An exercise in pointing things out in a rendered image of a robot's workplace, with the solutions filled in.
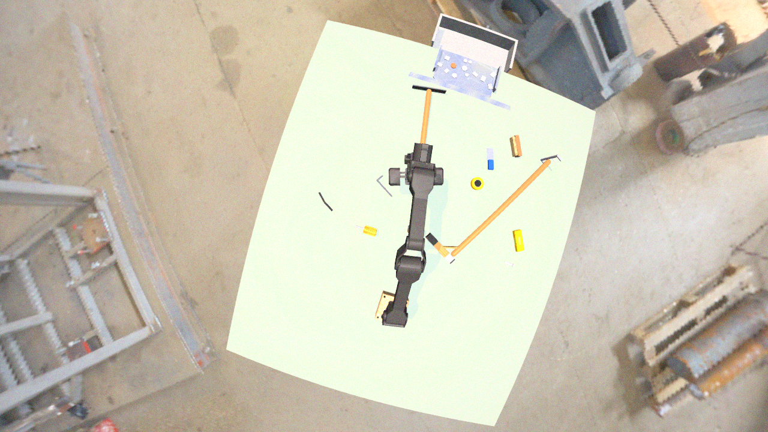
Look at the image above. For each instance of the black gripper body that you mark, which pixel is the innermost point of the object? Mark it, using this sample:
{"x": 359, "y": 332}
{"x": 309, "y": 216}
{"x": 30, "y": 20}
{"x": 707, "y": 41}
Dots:
{"x": 394, "y": 176}

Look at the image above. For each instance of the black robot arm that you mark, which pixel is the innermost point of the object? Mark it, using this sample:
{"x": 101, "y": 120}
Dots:
{"x": 409, "y": 268}

